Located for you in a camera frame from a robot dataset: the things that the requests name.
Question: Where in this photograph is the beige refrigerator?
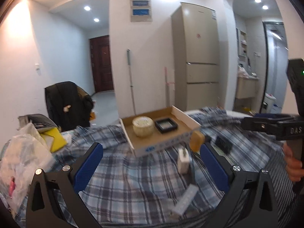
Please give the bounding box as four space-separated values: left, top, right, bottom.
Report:
171 3 219 111

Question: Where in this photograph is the white power adapter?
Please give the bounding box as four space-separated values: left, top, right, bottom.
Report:
177 148 190 174

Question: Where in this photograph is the orange soap bar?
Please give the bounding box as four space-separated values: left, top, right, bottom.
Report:
189 130 206 152

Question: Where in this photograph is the grey electrical panel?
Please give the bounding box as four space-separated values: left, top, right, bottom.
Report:
130 0 152 22

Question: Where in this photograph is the grey handled mop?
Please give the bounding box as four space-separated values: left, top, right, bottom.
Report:
127 49 136 115

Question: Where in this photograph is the cardboard tray box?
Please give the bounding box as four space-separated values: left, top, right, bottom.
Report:
120 106 200 158

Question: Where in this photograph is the grey bag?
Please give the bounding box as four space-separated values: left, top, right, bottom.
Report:
18 114 58 133

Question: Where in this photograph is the black jacket on chair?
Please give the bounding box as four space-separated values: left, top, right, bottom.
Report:
45 81 94 132

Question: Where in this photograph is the blue plaid blanket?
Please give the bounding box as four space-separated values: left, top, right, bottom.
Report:
9 106 295 228

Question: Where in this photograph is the pink broom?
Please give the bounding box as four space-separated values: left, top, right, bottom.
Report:
164 67 175 107

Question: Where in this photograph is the grey long remote box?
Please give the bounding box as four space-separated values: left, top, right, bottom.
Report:
171 184 199 216

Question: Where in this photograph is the person's right hand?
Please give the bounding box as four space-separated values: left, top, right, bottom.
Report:
283 142 304 182

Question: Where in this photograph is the black square frame box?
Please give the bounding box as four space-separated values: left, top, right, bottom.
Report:
155 117 178 134

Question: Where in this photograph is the white plastic bag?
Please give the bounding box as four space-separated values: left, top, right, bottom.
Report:
1 123 55 213

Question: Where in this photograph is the dark red door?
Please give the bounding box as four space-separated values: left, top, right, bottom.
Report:
90 35 114 93

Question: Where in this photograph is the yellow box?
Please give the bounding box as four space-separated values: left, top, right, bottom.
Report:
40 128 67 153

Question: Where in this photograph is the round cream tin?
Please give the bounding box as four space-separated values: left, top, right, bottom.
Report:
132 116 155 137

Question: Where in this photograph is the bathroom vanity cabinet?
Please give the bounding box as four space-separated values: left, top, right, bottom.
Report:
235 77 259 99

